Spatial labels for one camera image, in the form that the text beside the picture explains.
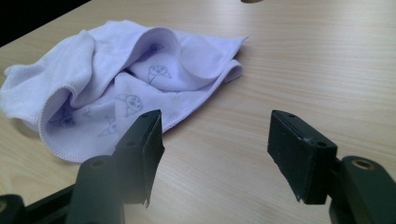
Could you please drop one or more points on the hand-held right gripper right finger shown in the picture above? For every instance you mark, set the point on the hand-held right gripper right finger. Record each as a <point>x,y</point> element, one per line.
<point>305,161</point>

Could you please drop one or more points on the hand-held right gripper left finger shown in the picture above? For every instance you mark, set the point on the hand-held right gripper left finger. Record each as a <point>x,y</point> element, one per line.
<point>137,155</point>

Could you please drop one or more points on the white printed cloth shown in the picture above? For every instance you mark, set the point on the white printed cloth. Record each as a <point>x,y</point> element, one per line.
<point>93,62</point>

